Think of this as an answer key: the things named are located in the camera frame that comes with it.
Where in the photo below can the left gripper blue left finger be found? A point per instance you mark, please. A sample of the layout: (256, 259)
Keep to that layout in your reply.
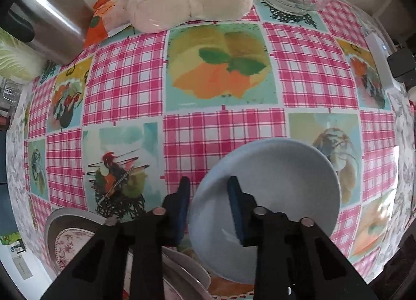
(182, 203)

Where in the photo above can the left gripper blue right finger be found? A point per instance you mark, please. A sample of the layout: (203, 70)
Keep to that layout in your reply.
(239, 209)

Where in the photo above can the light blue bowl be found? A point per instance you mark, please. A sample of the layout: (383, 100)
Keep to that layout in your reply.
(283, 175)

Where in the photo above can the stainless steel round plate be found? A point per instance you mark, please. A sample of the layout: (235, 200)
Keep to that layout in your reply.
(178, 283)

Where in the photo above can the pink floral round plate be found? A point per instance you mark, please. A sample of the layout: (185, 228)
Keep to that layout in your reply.
(68, 243)

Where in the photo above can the white square bowl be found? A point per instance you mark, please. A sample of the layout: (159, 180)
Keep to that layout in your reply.
(189, 264)

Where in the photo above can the checkered picture tablecloth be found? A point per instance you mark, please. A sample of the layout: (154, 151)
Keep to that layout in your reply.
(211, 108)

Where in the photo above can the orange snack packet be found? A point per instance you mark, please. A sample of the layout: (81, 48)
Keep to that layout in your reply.
(109, 18)

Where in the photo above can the white power strip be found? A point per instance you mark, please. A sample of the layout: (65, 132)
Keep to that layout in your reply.
(380, 54)

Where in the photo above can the drinking glass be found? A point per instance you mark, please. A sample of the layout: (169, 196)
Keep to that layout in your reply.
(10, 96)

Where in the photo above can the napa cabbage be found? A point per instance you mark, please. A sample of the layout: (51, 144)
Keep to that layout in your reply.
(18, 62)

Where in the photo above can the black power adapter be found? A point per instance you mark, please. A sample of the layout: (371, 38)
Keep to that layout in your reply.
(402, 65)

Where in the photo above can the stainless steel thermos jug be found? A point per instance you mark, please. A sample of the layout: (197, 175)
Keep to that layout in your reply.
(56, 29)

